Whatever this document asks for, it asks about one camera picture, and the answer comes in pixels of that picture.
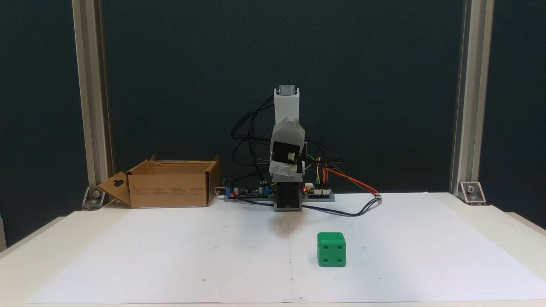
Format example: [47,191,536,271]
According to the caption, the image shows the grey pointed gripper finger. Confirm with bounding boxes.
[273,117,305,144]

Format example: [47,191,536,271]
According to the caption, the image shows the green dice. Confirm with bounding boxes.
[317,232,347,268]

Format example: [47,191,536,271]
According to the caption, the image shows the blue power circuit board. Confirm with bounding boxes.
[225,185,276,202]

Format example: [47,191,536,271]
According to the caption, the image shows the brown cardboard box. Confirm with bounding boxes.
[97,155,221,209]

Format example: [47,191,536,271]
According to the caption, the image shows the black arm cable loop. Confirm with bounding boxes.
[230,96,276,197]

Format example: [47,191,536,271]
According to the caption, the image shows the coloured jumper wires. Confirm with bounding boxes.
[305,156,332,189]

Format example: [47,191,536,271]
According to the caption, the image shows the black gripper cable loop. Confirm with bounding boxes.
[305,136,345,166]

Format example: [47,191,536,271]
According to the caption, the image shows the circuit board with jumper wires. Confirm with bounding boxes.
[302,182,335,202]

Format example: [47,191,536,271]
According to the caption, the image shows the orange red wire bundle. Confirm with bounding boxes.
[322,167,382,197]

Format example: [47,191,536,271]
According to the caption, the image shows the black cable with white connector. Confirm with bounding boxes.
[232,194,383,217]

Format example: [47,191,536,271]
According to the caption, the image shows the aluminium frame post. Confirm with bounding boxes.
[449,0,495,194]
[72,0,114,188]

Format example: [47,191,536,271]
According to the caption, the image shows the metal corner bracket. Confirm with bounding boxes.
[459,182,487,206]
[82,185,106,211]

